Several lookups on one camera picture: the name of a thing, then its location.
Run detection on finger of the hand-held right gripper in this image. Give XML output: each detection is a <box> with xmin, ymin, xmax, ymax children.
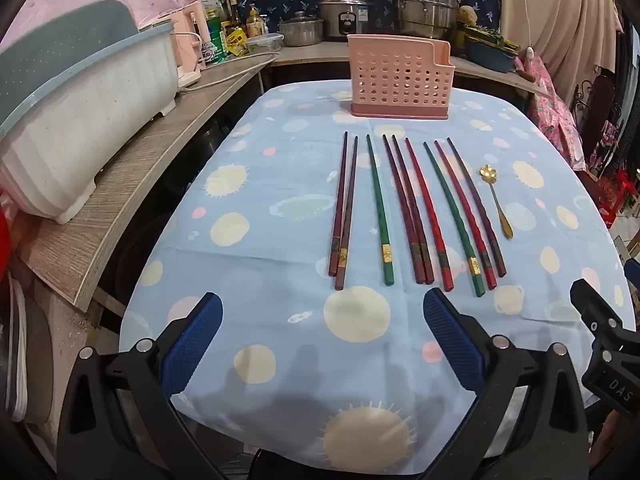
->
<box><xmin>570</xmin><ymin>278</ymin><xmax>640</xmax><ymax>347</ymax></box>
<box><xmin>626</xmin><ymin>257</ymin><xmax>640</xmax><ymax>306</ymax></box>

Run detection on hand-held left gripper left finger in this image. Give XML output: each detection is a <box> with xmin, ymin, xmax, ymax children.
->
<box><xmin>56</xmin><ymin>291</ymin><xmax>227</xmax><ymax>480</ymax></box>

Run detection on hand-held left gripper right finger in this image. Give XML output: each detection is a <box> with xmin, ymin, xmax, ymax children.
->
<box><xmin>424</xmin><ymin>289</ymin><xmax>592</xmax><ymax>480</ymax></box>

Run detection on green chopstick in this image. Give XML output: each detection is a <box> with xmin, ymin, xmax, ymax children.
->
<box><xmin>365</xmin><ymin>134</ymin><xmax>396</xmax><ymax>285</ymax></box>
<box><xmin>422</xmin><ymin>141</ymin><xmax>487</xmax><ymax>297</ymax></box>

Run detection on maroon chopstick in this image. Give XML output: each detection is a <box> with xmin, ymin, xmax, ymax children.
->
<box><xmin>391</xmin><ymin>134</ymin><xmax>436</xmax><ymax>285</ymax></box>
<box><xmin>381</xmin><ymin>133</ymin><xmax>426</xmax><ymax>285</ymax></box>

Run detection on dark purple chopstick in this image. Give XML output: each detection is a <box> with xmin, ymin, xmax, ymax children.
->
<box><xmin>446</xmin><ymin>137</ymin><xmax>507</xmax><ymax>278</ymax></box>

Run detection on dark brown chopstick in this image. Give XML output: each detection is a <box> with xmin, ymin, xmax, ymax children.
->
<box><xmin>335</xmin><ymin>135</ymin><xmax>360</xmax><ymax>291</ymax></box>

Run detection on dark red chopstick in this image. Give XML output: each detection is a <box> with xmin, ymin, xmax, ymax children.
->
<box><xmin>327</xmin><ymin>131</ymin><xmax>349</xmax><ymax>277</ymax></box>

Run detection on gold flower spoon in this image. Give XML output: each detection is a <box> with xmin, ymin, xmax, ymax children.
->
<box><xmin>479</xmin><ymin>164</ymin><xmax>514</xmax><ymax>240</ymax></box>

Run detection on pink perforated utensil holder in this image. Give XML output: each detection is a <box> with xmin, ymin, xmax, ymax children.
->
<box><xmin>347</xmin><ymin>34</ymin><xmax>456</xmax><ymax>120</ymax></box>

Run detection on red plastic stool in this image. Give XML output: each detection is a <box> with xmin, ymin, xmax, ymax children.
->
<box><xmin>597</xmin><ymin>170</ymin><xmax>633</xmax><ymax>231</ymax></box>

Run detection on blue planet print tablecloth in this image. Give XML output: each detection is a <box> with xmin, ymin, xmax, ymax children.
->
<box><xmin>119</xmin><ymin>80</ymin><xmax>638</xmax><ymax>466</ymax></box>

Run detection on grey wood-grain side shelf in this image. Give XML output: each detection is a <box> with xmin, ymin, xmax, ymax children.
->
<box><xmin>17</xmin><ymin>52</ymin><xmax>278</xmax><ymax>311</ymax></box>

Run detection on dark metal chair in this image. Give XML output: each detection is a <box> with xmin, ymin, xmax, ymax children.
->
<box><xmin>572</xmin><ymin>75</ymin><xmax>618</xmax><ymax>181</ymax></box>

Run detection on white round plates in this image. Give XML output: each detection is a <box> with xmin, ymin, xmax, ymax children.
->
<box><xmin>5</xmin><ymin>272</ymin><xmax>55</xmax><ymax>425</ymax></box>

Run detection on pink floral garment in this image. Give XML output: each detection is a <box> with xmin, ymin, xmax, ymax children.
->
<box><xmin>515</xmin><ymin>55</ymin><xmax>586</xmax><ymax>171</ymax></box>

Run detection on hanging clothes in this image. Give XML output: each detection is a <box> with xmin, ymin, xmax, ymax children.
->
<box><xmin>600</xmin><ymin>10</ymin><xmax>640</xmax><ymax>171</ymax></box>

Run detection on red plastic tub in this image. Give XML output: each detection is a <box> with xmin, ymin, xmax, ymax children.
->
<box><xmin>0</xmin><ymin>205</ymin><xmax>21</xmax><ymax>271</ymax></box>

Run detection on white dish rack blue lid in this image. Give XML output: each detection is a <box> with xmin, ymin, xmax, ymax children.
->
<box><xmin>0</xmin><ymin>0</ymin><xmax>182</xmax><ymax>225</ymax></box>

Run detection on blue plastic basin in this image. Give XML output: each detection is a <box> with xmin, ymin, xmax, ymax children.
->
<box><xmin>465</xmin><ymin>40</ymin><xmax>516</xmax><ymax>73</ymax></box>

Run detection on beige curtain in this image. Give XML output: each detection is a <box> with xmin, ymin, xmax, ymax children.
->
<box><xmin>497</xmin><ymin>0</ymin><xmax>626</xmax><ymax>86</ymax></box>

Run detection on yellow green striped bowl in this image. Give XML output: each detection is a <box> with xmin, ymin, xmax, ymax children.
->
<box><xmin>462</xmin><ymin>22</ymin><xmax>521</xmax><ymax>53</ymax></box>

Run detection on green milk powder tin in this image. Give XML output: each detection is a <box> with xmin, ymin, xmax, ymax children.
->
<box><xmin>202</xmin><ymin>22</ymin><xmax>228</xmax><ymax>66</ymax></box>

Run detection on yellow snack packet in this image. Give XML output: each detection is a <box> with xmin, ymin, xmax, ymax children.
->
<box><xmin>225</xmin><ymin>27</ymin><xmax>249</xmax><ymax>57</ymax></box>

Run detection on clear plastic food container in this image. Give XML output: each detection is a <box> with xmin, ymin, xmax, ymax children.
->
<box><xmin>245</xmin><ymin>32</ymin><xmax>284</xmax><ymax>53</ymax></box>

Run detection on pink electric kettle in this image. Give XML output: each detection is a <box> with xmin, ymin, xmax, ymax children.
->
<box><xmin>170</xmin><ymin>2</ymin><xmax>208</xmax><ymax>71</ymax></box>

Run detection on bottles of condiments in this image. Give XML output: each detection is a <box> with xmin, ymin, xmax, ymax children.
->
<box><xmin>245</xmin><ymin>4</ymin><xmax>266</xmax><ymax>38</ymax></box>

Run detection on small steel pot with lid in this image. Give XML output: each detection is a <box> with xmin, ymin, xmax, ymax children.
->
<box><xmin>279</xmin><ymin>11</ymin><xmax>325</xmax><ymax>48</ymax></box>

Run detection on white green carton box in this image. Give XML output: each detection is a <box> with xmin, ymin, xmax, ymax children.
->
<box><xmin>200</xmin><ymin>0</ymin><xmax>226</xmax><ymax>26</ymax></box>

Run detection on large steel steamer pot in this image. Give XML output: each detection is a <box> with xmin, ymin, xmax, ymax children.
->
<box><xmin>392</xmin><ymin>0</ymin><xmax>461</xmax><ymax>41</ymax></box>

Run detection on steel rice cooker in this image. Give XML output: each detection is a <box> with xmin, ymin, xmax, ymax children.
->
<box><xmin>318</xmin><ymin>0</ymin><xmax>375</xmax><ymax>41</ymax></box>

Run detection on white cord with switch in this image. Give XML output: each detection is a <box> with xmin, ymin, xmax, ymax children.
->
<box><xmin>510</xmin><ymin>0</ymin><xmax>537</xmax><ymax>61</ymax></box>

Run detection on white power cable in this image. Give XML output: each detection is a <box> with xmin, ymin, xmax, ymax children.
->
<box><xmin>182</xmin><ymin>54</ymin><xmax>275</xmax><ymax>95</ymax></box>

